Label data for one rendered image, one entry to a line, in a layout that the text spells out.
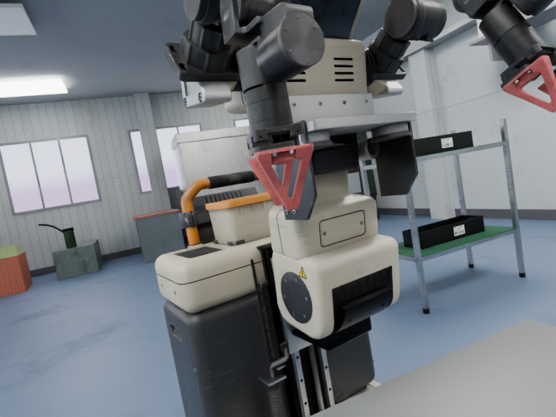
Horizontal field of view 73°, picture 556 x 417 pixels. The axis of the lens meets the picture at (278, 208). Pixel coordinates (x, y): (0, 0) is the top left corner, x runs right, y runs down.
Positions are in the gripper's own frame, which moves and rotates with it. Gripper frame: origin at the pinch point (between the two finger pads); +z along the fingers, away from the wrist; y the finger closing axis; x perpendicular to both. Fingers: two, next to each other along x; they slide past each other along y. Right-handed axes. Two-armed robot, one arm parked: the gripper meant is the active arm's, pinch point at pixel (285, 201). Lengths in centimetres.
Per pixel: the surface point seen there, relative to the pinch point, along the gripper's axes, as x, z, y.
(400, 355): -60, 95, 121
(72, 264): 269, 78, 574
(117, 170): 206, -67, 713
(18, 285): 326, 85, 526
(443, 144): -139, -3, 185
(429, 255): -106, 62, 161
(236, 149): -23, -60, 629
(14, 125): 351, -172, 677
